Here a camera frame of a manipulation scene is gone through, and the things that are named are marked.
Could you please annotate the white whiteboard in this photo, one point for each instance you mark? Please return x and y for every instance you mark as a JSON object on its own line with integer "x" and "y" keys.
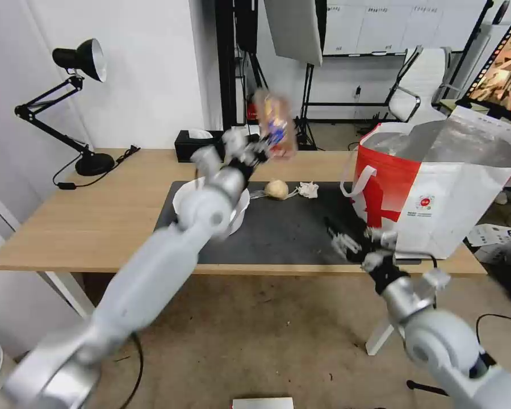
{"x": 383, "y": 25}

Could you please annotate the white robot front shell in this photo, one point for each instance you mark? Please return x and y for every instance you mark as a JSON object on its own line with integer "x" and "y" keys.
{"x": 262, "y": 403}

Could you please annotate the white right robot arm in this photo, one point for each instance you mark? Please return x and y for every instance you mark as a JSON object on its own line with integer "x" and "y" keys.
{"x": 434, "y": 341}

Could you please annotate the computer monitor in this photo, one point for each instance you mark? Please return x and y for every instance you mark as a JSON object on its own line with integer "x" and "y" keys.
{"x": 500, "y": 68}

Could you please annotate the wooden table white legs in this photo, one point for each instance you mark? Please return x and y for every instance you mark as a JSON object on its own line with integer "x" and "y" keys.
{"x": 110, "y": 213}

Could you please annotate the round beige bun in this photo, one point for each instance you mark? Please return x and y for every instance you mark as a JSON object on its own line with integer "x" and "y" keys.
{"x": 277, "y": 188}

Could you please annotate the black desk lamp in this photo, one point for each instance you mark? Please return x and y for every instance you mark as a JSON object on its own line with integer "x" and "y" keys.
{"x": 74, "y": 98}

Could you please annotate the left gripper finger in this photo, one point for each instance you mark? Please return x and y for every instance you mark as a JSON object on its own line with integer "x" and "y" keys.
{"x": 273, "y": 155}
{"x": 267, "y": 144}

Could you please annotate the white paper bowl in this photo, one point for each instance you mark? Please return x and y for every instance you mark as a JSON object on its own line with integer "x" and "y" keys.
{"x": 238, "y": 208}

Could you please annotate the black desk mat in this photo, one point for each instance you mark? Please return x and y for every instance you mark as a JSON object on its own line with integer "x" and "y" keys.
{"x": 281, "y": 230}

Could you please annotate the black tissue box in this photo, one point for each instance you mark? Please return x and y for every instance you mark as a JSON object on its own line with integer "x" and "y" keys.
{"x": 193, "y": 145}

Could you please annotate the clear crumpled plastic wrapper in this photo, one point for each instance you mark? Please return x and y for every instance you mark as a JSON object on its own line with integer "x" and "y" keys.
{"x": 259, "y": 194}

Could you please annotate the red white takeout bag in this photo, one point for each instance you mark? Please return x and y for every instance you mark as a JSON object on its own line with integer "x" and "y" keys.
{"x": 434, "y": 187}

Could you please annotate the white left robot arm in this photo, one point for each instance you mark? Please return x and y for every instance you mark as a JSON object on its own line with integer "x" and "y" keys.
{"x": 162, "y": 264}

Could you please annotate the white softbox panel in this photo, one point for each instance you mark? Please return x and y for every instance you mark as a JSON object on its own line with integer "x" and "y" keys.
{"x": 296, "y": 30}

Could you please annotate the printed paper sheet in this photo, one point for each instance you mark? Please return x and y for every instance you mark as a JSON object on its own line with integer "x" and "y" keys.
{"x": 496, "y": 236}

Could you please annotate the black light stand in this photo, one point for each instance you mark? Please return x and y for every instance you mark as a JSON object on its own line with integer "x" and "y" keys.
{"x": 311, "y": 98}

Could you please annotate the crumpled white tissue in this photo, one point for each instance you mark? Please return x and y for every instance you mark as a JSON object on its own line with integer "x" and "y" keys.
{"x": 309, "y": 189}

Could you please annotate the clear orange snack bag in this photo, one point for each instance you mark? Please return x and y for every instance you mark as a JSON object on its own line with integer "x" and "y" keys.
{"x": 275, "y": 124}

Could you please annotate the white office chair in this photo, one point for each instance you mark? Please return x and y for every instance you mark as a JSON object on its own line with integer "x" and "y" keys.
{"x": 417, "y": 81}

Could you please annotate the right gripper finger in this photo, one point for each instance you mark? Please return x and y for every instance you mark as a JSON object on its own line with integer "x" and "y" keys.
{"x": 377, "y": 235}
{"x": 340, "y": 239}

